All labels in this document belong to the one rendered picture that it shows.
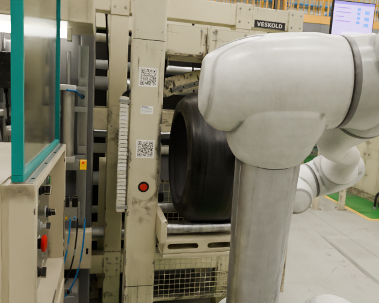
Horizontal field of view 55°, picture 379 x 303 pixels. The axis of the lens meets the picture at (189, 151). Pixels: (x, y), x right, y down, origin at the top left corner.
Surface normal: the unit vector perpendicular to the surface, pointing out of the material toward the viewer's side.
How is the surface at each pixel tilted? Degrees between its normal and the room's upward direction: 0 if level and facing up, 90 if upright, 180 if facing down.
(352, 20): 90
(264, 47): 50
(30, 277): 90
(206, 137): 67
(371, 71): 81
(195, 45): 90
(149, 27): 90
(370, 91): 103
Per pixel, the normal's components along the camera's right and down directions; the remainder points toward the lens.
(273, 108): -0.01, 0.59
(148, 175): 0.23, 0.15
